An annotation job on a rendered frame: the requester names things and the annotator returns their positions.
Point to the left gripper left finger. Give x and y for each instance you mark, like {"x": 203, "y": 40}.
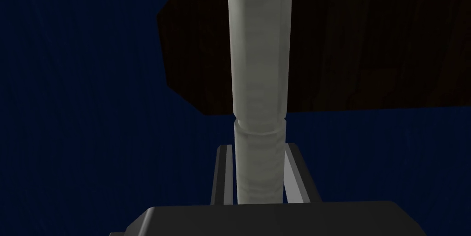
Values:
{"x": 223, "y": 177}

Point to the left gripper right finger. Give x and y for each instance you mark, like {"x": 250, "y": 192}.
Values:
{"x": 297, "y": 177}

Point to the dark brown wooden door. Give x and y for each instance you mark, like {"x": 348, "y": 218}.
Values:
{"x": 368, "y": 44}

